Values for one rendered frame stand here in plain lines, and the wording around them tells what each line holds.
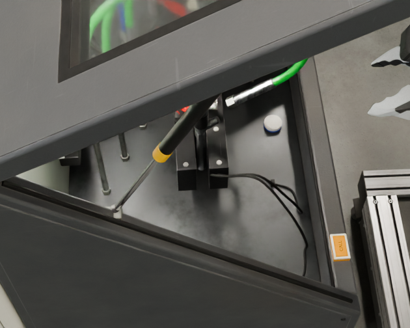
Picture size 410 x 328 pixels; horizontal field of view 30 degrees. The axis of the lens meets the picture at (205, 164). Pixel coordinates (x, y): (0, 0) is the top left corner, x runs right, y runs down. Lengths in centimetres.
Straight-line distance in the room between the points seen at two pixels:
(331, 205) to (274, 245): 16
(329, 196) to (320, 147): 11
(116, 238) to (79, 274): 12
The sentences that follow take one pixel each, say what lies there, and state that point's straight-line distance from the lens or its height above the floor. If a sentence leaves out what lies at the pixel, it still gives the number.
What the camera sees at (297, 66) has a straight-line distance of 131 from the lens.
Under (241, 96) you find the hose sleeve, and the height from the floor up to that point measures 114.
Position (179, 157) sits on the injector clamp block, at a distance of 148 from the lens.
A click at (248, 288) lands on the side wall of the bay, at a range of 123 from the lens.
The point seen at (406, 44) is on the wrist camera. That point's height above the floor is 147.
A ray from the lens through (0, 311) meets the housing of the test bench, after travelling 128.
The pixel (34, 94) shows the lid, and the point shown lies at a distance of 86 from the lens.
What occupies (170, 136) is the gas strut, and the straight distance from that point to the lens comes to 88.
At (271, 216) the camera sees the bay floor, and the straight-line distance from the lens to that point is 159.
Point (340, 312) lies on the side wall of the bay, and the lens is 138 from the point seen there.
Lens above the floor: 223
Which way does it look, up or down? 58 degrees down
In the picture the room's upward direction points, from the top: straight up
